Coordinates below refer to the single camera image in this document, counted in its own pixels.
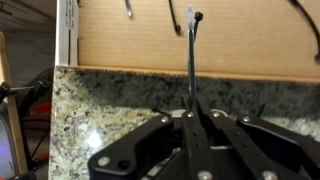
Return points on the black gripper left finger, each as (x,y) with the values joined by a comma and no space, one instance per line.
(126,153)

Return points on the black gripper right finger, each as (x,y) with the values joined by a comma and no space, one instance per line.
(273,150)

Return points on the shallow cardboard box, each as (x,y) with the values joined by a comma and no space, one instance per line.
(233,43)

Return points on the black tripod stand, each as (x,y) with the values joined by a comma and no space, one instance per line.
(36,90)

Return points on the wooden table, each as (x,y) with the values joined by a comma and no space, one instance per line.
(6,60)

